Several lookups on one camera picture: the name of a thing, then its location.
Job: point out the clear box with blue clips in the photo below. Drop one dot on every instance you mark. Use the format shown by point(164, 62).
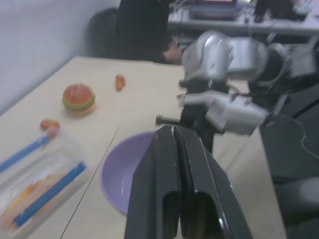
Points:
point(40, 179)

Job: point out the toy fried chicken drumstick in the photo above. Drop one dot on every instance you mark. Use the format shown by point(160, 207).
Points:
point(120, 81)

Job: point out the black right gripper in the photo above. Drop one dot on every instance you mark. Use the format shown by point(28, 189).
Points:
point(194, 117)

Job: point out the black robot torso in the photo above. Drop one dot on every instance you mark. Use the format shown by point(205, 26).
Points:
point(291, 154)

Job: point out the grey background desk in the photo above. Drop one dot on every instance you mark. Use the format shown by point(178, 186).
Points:
point(236, 25)

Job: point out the purple bowl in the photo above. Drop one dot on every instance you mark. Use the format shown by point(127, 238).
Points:
point(119, 166)

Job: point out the person in black clothes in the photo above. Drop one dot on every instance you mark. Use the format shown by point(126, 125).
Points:
point(142, 27)

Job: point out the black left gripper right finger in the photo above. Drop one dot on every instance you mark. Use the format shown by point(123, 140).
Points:
point(207, 179)

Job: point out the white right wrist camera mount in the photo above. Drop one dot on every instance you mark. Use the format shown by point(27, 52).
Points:
point(231, 112)

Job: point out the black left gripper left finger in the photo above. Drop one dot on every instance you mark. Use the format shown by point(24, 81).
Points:
point(152, 174)

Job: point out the black office chair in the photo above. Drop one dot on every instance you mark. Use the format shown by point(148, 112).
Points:
point(103, 32)

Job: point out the person's bare hand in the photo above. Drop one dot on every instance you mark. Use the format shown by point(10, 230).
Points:
point(172, 51)

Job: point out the toy brown chicken nugget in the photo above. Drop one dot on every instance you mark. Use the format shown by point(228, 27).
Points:
point(49, 123)

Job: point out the toy pink sausage piece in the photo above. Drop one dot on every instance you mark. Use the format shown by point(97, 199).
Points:
point(52, 132)

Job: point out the toy hamburger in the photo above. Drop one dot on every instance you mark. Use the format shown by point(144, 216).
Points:
point(79, 99)

